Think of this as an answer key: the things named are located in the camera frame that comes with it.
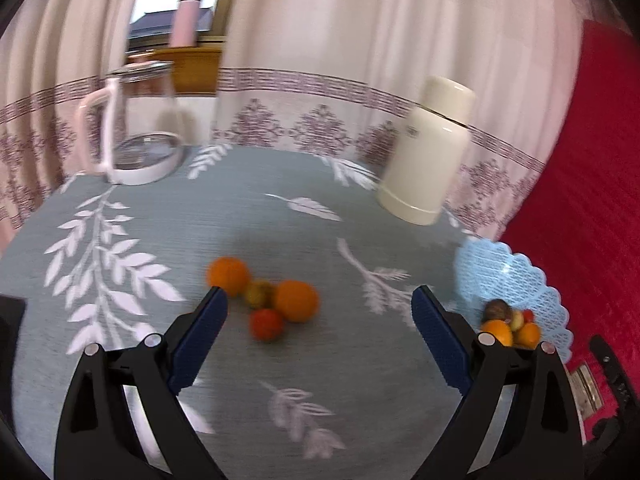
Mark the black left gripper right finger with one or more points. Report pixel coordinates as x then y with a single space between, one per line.
517 417

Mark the patterned curtain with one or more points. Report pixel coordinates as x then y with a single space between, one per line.
336 77
53 53

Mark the small yellow fruit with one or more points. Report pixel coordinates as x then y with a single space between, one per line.
517 320

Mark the grey leaf-patterned tablecloth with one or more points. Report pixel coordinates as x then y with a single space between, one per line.
318 373

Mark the glass kettle pink handle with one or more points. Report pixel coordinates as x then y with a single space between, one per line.
131 130

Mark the right patterned curtain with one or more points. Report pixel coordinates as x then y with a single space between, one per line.
336 77

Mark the cream thermos flask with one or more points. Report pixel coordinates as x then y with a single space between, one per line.
428 152

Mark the large orange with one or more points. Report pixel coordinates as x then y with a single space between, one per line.
297 301

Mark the small orange top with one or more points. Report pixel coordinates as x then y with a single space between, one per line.
230 274

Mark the brown passion fruit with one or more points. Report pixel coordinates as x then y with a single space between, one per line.
497 309

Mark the small orange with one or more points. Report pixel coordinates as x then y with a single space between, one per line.
230 274
500 330

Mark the wooden windowsill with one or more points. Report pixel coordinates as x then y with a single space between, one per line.
194 69

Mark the pink thermos bottle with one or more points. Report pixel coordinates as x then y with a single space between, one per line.
185 24

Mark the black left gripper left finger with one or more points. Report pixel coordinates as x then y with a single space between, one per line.
96 436

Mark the light blue fruit basket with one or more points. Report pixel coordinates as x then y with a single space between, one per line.
486 270

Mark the small yellow-green fruit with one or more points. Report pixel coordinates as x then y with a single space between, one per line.
258 294

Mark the small red-orange fruit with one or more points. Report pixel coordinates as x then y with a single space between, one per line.
266 325

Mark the left patterned curtain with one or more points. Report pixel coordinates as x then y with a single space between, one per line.
53 53

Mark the black smartphone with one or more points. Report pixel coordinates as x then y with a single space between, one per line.
11 314

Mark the red cloth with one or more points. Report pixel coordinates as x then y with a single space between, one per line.
580 223

